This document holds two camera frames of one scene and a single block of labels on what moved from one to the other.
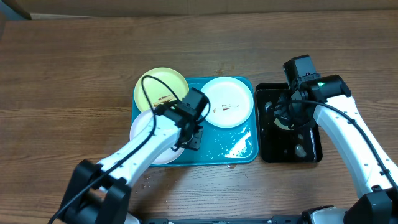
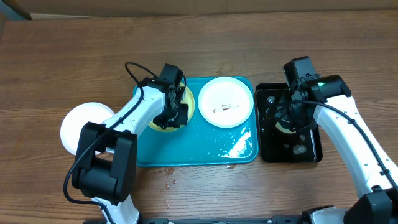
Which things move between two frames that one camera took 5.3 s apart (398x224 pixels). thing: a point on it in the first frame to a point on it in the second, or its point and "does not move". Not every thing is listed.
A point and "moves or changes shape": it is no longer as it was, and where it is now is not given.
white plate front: x=144 y=123 to x=74 y=121
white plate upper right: x=231 y=102 does not move
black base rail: x=277 y=219 does not move
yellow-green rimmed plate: x=157 y=83 moves or changes shape
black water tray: x=277 y=145 does not move
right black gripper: x=283 y=114 does not move
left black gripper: x=196 y=141 to x=181 y=120
